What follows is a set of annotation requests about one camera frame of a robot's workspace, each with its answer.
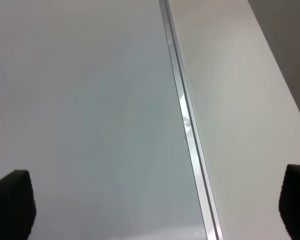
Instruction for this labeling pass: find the white aluminium-framed whiteboard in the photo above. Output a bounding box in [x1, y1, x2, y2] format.
[0, 0, 218, 240]

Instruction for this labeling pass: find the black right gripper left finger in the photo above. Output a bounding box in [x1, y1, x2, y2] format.
[0, 170, 37, 240]

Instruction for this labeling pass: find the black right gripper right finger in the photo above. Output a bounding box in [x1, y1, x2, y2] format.
[278, 164, 300, 240]

